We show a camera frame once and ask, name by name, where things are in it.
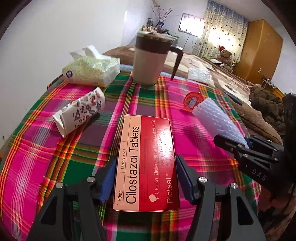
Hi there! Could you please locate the white foam fruit net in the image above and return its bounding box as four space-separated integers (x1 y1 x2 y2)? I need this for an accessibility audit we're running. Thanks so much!
192 98 249 149

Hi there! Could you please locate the red cilostazol tablets box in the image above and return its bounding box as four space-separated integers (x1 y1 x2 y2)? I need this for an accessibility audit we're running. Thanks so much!
113 115 180 212

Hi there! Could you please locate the bed with brown blanket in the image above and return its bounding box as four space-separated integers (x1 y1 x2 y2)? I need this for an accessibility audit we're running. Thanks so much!
103 45 283 144

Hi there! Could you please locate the dark brown jacket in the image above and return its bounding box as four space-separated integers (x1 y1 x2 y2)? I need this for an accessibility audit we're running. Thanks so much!
249 85 286 137

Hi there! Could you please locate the wooden headboard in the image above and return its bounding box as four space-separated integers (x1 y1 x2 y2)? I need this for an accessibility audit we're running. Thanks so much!
261 79 285 100

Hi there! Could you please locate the red round jar lid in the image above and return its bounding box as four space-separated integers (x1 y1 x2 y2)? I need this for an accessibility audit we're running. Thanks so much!
183 92 204 112

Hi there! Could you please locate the colourful plaid tablecloth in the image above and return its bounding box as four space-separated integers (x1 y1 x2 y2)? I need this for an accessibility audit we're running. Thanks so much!
1 71 260 240

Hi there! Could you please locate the white tissue packet on bed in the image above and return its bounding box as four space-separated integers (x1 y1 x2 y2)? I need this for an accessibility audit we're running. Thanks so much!
188 67 211 84

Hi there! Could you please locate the orange wooden wardrobe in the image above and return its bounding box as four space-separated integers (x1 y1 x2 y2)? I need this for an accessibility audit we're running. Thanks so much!
233 20 283 84

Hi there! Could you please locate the brown teddy bear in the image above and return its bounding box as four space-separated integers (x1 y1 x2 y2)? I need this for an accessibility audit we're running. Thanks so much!
215 46 232 72

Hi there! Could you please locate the patterned paper cup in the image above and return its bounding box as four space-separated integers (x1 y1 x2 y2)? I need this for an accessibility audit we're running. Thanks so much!
53 87 105 138

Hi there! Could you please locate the white shelf desk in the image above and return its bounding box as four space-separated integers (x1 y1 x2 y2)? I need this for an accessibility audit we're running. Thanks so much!
138 26 179 46

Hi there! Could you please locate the patterned window curtain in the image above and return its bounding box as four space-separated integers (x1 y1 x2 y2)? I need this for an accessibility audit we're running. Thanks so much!
192 1 249 64

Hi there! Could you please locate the beige brown lidded mug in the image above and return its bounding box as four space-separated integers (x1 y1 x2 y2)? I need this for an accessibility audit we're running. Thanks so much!
132 33 183 86

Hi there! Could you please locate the yellow tissue pack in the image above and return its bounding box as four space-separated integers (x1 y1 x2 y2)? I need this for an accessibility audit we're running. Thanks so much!
62 45 120 88

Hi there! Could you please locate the vase with dry branches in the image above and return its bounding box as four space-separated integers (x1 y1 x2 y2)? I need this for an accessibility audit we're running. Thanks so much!
151 6 174 29

